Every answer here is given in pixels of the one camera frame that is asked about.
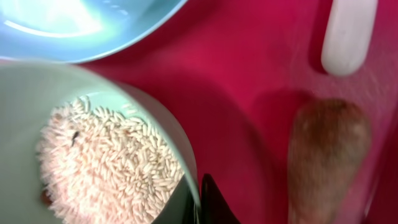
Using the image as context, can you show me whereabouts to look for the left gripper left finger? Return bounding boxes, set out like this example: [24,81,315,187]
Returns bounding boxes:
[152,176,198,224]

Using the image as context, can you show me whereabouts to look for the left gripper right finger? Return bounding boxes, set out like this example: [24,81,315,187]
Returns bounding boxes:
[200,174,240,224]

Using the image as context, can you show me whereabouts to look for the red serving tray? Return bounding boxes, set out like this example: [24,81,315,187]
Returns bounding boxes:
[0,0,398,224]

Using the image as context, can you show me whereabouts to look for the large light blue plate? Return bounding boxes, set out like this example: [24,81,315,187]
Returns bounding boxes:
[1,0,187,63]

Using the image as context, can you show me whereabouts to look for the mint green bowl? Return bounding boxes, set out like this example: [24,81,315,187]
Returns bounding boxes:
[1,62,200,224]

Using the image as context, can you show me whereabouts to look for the white plastic spoon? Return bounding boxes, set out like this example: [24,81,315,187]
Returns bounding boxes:
[321,0,378,77]

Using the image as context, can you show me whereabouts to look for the orange carrot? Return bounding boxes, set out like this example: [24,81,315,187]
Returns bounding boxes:
[287,98,372,224]

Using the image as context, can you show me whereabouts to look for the white rice grains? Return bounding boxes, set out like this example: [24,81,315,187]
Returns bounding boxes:
[37,97,184,223]

